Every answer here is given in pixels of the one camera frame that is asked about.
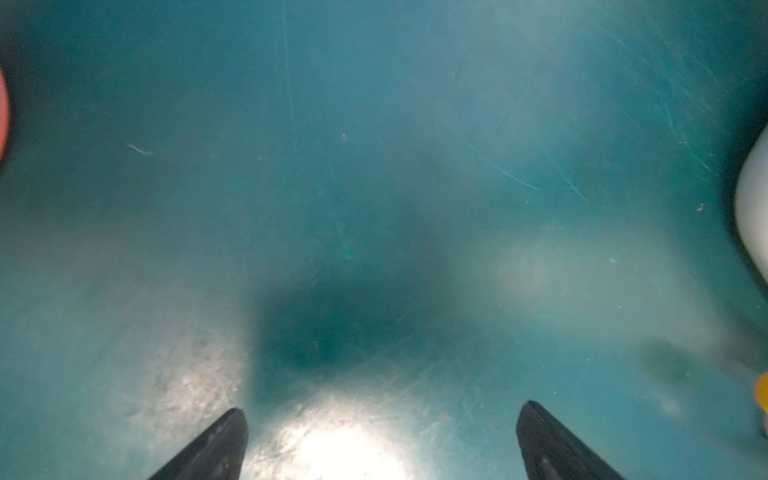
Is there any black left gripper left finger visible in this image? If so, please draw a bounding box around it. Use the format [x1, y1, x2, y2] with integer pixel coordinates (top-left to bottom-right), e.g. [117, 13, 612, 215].
[150, 408, 249, 480]

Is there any white trash bin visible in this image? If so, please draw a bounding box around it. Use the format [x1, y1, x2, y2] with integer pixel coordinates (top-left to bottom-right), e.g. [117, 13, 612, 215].
[734, 128, 768, 282]

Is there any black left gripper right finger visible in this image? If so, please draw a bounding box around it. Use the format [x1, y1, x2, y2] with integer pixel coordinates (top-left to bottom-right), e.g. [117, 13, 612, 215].
[516, 401, 624, 480]

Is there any pink watering can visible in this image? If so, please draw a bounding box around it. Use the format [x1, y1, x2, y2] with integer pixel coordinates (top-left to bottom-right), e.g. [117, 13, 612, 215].
[0, 72, 10, 158]

